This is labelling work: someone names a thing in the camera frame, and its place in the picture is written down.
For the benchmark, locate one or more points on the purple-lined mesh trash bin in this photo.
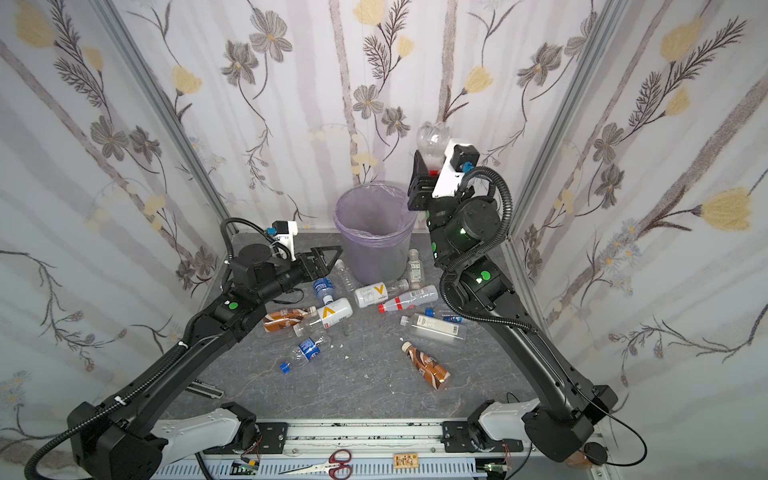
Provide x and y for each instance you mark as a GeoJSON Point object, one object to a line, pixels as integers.
{"type": "Point", "coordinates": [376, 227]}

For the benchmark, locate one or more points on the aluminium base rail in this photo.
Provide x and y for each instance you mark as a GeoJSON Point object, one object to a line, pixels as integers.
{"type": "Point", "coordinates": [444, 447]}

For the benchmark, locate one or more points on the brown jar black lid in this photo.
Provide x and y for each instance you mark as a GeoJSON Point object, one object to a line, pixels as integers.
{"type": "Point", "coordinates": [591, 455]}

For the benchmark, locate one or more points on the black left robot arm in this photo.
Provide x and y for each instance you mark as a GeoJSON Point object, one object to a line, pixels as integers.
{"type": "Point", "coordinates": [114, 439]}

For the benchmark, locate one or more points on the red-cap clear bottle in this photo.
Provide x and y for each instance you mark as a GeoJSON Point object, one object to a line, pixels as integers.
{"type": "Point", "coordinates": [410, 300]}

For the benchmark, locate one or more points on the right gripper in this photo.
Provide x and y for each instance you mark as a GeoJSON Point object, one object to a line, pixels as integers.
{"type": "Point", "coordinates": [420, 197]}

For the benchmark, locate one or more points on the brown tea bottle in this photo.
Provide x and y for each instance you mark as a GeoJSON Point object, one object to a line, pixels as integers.
{"type": "Point", "coordinates": [287, 318]}
{"type": "Point", "coordinates": [432, 371]}

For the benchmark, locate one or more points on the small clear bottle by bin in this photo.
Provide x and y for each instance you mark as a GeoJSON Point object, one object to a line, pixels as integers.
{"type": "Point", "coordinates": [415, 271]}

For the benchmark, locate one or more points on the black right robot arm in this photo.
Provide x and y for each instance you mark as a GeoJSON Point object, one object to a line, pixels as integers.
{"type": "Point", "coordinates": [469, 210]}

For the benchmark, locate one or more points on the white bottle yellow logo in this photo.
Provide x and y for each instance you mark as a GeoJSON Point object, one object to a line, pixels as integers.
{"type": "Point", "coordinates": [323, 317]}
{"type": "Point", "coordinates": [379, 292]}

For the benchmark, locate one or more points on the square clear bottle white cap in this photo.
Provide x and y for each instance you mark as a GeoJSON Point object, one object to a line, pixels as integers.
{"type": "Point", "coordinates": [434, 329]}

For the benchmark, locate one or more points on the red-handled scissors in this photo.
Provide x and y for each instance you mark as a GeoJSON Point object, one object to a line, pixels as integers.
{"type": "Point", "coordinates": [337, 467]}

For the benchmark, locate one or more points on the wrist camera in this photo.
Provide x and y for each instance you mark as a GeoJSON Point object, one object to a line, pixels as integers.
{"type": "Point", "coordinates": [283, 232]}
{"type": "Point", "coordinates": [460, 158]}

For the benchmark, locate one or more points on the Pocari Sweat bottle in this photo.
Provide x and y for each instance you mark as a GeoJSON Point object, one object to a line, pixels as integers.
{"type": "Point", "coordinates": [324, 290]}

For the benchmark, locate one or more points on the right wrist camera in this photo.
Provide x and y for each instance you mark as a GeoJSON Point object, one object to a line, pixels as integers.
{"type": "Point", "coordinates": [460, 158]}

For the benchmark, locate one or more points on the blue-cap flat bottle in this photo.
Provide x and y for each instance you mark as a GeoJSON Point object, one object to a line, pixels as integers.
{"type": "Point", "coordinates": [444, 314]}

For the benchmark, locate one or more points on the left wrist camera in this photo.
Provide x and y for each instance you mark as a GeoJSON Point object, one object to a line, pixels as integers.
{"type": "Point", "coordinates": [283, 232]}

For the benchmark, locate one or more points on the small blue-label water bottle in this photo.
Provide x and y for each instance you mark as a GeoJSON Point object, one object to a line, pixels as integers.
{"type": "Point", "coordinates": [305, 352]}

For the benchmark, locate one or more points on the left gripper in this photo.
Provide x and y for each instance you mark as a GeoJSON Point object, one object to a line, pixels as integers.
{"type": "Point", "coordinates": [303, 264]}

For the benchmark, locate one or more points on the small wooden tag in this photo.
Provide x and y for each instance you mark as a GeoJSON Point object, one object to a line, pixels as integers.
{"type": "Point", "coordinates": [406, 461]}

